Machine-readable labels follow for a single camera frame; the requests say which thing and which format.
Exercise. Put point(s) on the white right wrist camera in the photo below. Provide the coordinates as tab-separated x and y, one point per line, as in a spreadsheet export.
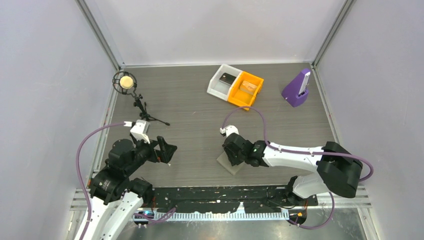
228	130

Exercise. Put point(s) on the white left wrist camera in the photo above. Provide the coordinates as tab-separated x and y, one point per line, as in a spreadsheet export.
139	130

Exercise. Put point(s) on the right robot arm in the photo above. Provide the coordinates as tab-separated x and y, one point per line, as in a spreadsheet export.
331	168

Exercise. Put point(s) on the tan card in orange bin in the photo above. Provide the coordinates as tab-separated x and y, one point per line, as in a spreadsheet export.
248	87

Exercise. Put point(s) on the black card in white bin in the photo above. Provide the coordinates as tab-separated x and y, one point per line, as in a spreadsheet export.
227	79

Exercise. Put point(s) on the cream round microphone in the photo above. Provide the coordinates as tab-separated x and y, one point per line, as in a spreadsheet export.
126	82

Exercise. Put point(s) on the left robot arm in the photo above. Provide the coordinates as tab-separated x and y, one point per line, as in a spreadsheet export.
113	197

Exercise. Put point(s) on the perforated metal rail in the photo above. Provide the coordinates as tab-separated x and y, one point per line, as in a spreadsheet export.
235	216

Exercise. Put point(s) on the orange plastic bin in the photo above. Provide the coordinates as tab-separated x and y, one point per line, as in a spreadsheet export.
239	98

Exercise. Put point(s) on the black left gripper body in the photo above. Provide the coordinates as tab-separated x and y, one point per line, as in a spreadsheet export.
144	151

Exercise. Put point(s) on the white plastic bin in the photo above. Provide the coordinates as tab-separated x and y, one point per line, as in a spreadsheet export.
220	90

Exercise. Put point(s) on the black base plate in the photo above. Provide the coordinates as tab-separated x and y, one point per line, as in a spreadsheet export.
220	199

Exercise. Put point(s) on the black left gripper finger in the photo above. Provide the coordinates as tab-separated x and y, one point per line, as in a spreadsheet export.
167	152
162	146

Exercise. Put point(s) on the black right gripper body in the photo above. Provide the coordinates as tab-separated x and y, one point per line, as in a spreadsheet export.
235	159

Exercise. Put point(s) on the beige card holder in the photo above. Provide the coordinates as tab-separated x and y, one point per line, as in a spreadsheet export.
224	161

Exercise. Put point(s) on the purple stand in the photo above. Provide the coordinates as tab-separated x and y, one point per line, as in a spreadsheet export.
291	92

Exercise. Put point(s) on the white device in stand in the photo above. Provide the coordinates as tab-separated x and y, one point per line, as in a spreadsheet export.
304	83

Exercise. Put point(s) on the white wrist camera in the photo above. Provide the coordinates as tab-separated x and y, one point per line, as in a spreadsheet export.
139	130
228	130

